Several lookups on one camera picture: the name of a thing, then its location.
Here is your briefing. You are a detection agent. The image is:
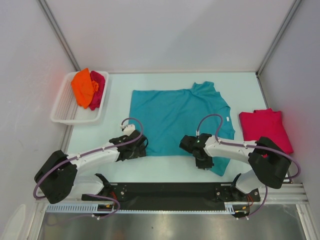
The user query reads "teal t shirt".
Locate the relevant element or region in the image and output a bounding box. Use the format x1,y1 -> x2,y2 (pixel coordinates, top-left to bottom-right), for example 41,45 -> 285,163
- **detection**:
128,80 -> 237,177

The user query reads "white perforated plastic basket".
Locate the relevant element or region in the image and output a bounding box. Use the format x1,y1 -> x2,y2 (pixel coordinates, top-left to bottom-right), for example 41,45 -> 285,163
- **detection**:
50,71 -> 109,125

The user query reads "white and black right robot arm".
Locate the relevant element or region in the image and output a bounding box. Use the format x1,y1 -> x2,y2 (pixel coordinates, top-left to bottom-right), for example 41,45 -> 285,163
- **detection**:
179,133 -> 292,201

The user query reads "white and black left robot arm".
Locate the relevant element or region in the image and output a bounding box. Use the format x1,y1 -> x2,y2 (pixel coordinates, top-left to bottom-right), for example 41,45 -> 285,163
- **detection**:
33,130 -> 149,204

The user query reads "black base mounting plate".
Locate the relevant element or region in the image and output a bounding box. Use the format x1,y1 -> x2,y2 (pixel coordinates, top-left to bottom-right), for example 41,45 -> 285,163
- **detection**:
81,181 -> 261,211

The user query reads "folded crimson t shirt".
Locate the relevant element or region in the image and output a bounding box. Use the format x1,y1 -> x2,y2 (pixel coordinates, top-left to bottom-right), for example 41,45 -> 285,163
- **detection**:
238,108 -> 294,155

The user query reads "orange t shirt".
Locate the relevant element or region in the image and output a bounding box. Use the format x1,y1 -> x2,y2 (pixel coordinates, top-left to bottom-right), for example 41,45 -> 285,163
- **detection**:
70,68 -> 94,109

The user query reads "crimson t shirt in basket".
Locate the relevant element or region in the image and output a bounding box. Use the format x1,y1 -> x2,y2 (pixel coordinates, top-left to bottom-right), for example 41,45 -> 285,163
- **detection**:
89,70 -> 106,111

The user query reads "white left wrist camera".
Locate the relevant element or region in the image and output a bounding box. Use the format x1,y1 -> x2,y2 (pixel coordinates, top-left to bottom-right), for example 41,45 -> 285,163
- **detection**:
120,124 -> 136,136

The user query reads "white slotted cable duct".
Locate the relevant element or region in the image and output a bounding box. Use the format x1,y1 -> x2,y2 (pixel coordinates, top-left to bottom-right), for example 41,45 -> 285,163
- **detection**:
45,202 -> 249,217

